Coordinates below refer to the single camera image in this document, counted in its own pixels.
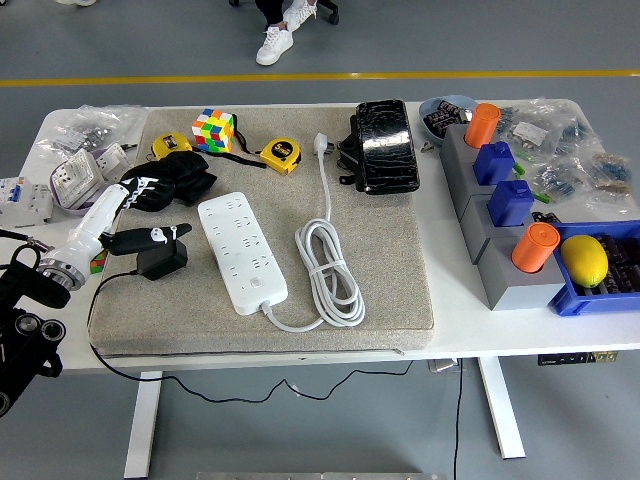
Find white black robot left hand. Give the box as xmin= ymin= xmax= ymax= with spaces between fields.
xmin=64 ymin=175 xmax=194 ymax=276

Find black adapter cord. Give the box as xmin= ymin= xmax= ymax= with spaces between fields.
xmin=87 ymin=269 xmax=416 ymax=404

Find black plug adapter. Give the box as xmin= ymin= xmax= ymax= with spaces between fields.
xmin=135 ymin=238 xmax=190 ymax=283

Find white power strip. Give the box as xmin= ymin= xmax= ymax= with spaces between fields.
xmin=197 ymin=191 xmax=290 ymax=317

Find purple tray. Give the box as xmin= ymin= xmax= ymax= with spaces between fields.
xmin=49 ymin=147 xmax=126 ymax=217

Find white circuit breaker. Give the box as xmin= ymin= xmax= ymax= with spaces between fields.
xmin=0 ymin=175 xmax=55 ymax=229

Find clear bag metal screws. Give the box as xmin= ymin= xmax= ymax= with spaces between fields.
xmin=42 ymin=103 xmax=146 ymax=154

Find black cloth pouch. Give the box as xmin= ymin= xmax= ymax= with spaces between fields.
xmin=121 ymin=151 xmax=219 ymax=214

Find small yellow tape measure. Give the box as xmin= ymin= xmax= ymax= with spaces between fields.
xmin=151 ymin=133 xmax=194 ymax=161

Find large colourful puzzle cube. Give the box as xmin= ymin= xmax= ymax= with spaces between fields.
xmin=191 ymin=108 xmax=236 ymax=154

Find yellow tape measure black label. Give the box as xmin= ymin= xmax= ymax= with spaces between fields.
xmin=259 ymin=138 xmax=303 ymax=176

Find white table leg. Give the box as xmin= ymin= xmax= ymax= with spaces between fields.
xmin=477 ymin=357 xmax=527 ymax=460
xmin=123 ymin=370 xmax=164 ymax=479

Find person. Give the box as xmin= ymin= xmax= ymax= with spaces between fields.
xmin=253 ymin=0 xmax=320 ymax=67

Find grey-brown mat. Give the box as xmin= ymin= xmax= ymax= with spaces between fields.
xmin=87 ymin=104 xmax=435 ymax=357

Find glossy black case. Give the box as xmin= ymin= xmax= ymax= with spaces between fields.
xmin=354 ymin=98 xmax=421 ymax=195

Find blue bowl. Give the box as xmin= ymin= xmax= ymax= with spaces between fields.
xmin=418 ymin=95 xmax=479 ymax=147

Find black capacitor pile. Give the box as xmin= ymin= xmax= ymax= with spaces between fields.
xmin=428 ymin=99 xmax=475 ymax=140

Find grey peg base block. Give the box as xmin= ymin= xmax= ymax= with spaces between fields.
xmin=458 ymin=192 xmax=536 ymax=265
xmin=477 ymin=234 xmax=569 ymax=312
xmin=438 ymin=123 xmax=501 ymax=217

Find orange cylinder peg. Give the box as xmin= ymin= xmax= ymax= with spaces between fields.
xmin=510 ymin=222 xmax=561 ymax=275
xmin=464 ymin=102 xmax=502 ymax=149

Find blue block peg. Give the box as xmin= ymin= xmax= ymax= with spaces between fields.
xmin=487 ymin=179 xmax=536 ymax=227
xmin=472 ymin=141 xmax=516 ymax=186

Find clear bag white label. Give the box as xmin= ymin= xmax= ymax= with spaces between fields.
xmin=502 ymin=107 xmax=559 ymax=154

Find clear bag blue resistors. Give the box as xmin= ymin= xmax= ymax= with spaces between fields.
xmin=529 ymin=157 xmax=589 ymax=204

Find clear bag dark parts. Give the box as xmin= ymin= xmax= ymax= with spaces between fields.
xmin=549 ymin=98 xmax=601 ymax=156

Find yellow lemon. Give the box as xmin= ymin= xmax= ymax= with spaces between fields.
xmin=559 ymin=234 xmax=610 ymax=289

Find black table control panel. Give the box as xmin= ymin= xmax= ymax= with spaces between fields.
xmin=537 ymin=351 xmax=620 ymax=367

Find blue plastic bin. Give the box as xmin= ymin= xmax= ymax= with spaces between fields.
xmin=547 ymin=219 xmax=640 ymax=318

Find clear bag tan resistors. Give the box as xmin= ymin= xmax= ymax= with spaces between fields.
xmin=582 ymin=149 xmax=639 ymax=201

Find rows of black components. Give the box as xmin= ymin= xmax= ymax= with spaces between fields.
xmin=584 ymin=234 xmax=640 ymax=296

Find small white wall socket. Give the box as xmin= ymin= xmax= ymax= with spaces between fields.
xmin=92 ymin=143 xmax=134 ymax=184

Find black tape measure strap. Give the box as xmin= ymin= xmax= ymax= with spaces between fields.
xmin=207 ymin=114 xmax=269 ymax=171

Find white power strip cord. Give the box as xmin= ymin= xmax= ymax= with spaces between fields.
xmin=259 ymin=132 xmax=367 ymax=332

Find black buckled strap bag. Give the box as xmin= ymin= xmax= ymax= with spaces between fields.
xmin=337 ymin=114 xmax=364 ymax=187

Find metal bracket under table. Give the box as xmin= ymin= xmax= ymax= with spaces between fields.
xmin=428 ymin=358 xmax=469 ymax=374

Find black hanging cable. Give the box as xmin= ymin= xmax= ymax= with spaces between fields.
xmin=452 ymin=358 xmax=466 ymax=480

